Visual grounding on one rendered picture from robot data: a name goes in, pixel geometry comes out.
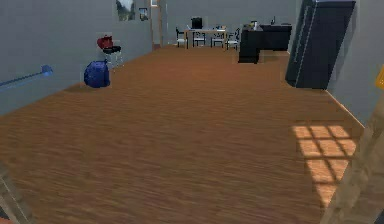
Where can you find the black and white dining chair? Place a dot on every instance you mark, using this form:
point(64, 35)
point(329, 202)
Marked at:
point(218, 39)
point(180, 38)
point(234, 40)
point(199, 38)

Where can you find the wooden dining table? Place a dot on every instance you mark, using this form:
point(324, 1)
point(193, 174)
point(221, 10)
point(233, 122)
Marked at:
point(206, 31)

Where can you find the black box on table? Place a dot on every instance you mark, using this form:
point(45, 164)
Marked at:
point(196, 23)

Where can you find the black kitchen counter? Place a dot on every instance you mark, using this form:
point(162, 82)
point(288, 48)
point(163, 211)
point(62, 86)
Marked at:
point(263, 38)

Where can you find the blue round bag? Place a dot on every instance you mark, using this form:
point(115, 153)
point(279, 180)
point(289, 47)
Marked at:
point(96, 75)

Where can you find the red and black chair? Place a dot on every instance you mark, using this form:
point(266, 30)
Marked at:
point(107, 44)

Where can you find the black fridge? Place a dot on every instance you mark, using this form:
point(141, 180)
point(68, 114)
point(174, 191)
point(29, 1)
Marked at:
point(320, 43)

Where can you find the blue pole with knob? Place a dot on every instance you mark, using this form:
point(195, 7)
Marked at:
point(26, 77)

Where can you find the tan wooden door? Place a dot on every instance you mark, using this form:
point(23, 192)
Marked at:
point(358, 173)

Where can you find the small framed wall picture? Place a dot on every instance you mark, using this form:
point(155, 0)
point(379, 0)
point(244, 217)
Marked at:
point(143, 14)

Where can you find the large framed wall picture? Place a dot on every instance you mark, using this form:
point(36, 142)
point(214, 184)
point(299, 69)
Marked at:
point(125, 9)

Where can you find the yellow wall sign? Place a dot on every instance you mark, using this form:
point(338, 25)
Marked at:
point(380, 80)

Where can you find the grey wooden furniture frame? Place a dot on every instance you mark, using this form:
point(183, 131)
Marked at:
point(11, 200)

